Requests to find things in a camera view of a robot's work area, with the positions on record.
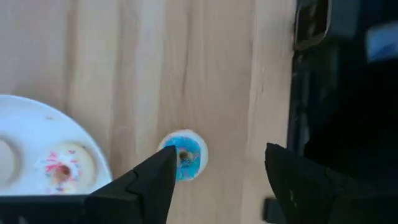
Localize white round plate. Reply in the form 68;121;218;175
0;94;113;197

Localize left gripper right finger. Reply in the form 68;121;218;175
264;142;398;224

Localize small blue frosted donut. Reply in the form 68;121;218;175
157;129;209;182

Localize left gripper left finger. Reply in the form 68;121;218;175
85;145;178;224

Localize small black block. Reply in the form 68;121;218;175
263;197;280;224

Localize plain cream donut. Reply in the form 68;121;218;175
0;136;23;189

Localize cream donut pink sprinkles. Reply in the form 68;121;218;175
34;142;96;195

